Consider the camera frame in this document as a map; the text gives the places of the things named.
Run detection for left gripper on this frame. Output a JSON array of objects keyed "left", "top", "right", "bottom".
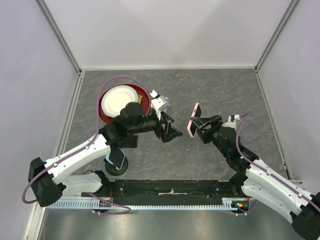
[{"left": 129, "top": 109, "right": 183, "bottom": 143}]

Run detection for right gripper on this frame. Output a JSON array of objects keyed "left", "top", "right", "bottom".
[{"left": 190, "top": 113, "right": 229, "bottom": 158}]

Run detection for pink case phone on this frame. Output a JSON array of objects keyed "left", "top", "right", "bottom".
[{"left": 187, "top": 102, "right": 202, "bottom": 138}]

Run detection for blue case phone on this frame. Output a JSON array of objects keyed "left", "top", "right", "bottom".
[{"left": 104, "top": 147, "right": 128, "bottom": 170}]

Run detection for black round phone stand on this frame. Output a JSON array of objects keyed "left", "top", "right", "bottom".
[{"left": 105, "top": 159, "right": 129, "bottom": 176}]

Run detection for black folding phone stand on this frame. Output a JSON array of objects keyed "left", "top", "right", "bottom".
[{"left": 116, "top": 134, "right": 138, "bottom": 149}]

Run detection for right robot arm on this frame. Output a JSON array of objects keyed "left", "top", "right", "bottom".
[{"left": 190, "top": 114, "right": 320, "bottom": 240}]

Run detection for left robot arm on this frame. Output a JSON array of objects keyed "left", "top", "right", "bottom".
[{"left": 27, "top": 102, "right": 183, "bottom": 207}]

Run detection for red round tray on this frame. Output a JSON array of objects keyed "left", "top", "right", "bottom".
[{"left": 98, "top": 83, "right": 151, "bottom": 124}]

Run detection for yellow sponge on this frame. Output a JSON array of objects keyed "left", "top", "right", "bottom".
[{"left": 137, "top": 95, "right": 143, "bottom": 104}]

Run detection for white paper plate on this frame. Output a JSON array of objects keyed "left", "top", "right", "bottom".
[{"left": 101, "top": 85, "right": 139, "bottom": 118}]

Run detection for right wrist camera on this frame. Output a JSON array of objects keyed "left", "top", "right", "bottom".
[{"left": 221, "top": 114, "right": 242, "bottom": 129}]

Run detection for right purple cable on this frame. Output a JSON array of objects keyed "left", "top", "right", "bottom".
[{"left": 235, "top": 111, "right": 316, "bottom": 203}]

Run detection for purple cable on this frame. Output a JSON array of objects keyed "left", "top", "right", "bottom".
[
  {"left": 235, "top": 111, "right": 316, "bottom": 203},
  {"left": 21, "top": 76, "right": 153, "bottom": 205}
]

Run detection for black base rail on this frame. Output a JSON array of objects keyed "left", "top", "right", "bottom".
[{"left": 50, "top": 179, "right": 255, "bottom": 213}]

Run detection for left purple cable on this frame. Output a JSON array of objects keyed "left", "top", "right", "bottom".
[{"left": 21, "top": 76, "right": 153, "bottom": 205}]

